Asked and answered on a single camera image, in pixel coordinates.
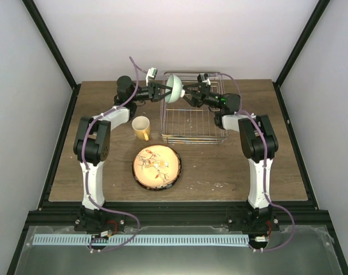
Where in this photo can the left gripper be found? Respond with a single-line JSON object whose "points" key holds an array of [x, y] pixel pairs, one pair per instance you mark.
{"points": [[153, 89]]}

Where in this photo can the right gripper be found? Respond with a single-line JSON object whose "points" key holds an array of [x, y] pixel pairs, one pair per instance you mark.
{"points": [[199, 99]]}

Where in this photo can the celadon green bowl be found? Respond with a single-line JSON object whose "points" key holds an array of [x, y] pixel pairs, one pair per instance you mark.
{"points": [[175, 87]]}

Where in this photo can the yellow mug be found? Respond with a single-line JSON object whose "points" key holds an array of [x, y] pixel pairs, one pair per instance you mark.
{"points": [[141, 127]]}

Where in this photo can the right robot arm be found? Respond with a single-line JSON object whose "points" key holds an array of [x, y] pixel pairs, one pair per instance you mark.
{"points": [[258, 143]]}

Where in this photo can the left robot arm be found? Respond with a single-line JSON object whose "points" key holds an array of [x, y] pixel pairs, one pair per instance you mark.
{"points": [[92, 142]]}

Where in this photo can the dark checkered rim plate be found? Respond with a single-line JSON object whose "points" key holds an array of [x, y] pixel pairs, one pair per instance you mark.
{"points": [[178, 174]]}

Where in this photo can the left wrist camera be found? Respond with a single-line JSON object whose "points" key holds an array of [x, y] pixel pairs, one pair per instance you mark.
{"points": [[151, 75]]}

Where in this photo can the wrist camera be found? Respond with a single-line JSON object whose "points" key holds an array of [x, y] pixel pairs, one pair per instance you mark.
{"points": [[151, 75], [204, 78]]}

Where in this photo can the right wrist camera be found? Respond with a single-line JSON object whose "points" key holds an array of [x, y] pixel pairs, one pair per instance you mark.
{"points": [[204, 78]]}

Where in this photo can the wire dish rack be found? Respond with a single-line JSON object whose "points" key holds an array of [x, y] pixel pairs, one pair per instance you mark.
{"points": [[184, 124]]}

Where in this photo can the right black frame post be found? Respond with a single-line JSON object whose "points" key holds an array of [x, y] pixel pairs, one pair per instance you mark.
{"points": [[307, 31]]}

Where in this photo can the black frame post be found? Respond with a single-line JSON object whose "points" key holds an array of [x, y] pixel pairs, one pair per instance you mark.
{"points": [[49, 40], [307, 31]]}

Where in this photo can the left black frame post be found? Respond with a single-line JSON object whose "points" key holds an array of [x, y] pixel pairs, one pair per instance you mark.
{"points": [[49, 40]]}

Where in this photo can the black aluminium frame rail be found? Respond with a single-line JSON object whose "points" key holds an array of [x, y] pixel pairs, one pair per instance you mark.
{"points": [[235, 216]]}

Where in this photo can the light blue slotted cable duct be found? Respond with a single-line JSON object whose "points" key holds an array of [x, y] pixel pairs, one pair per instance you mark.
{"points": [[143, 240]]}

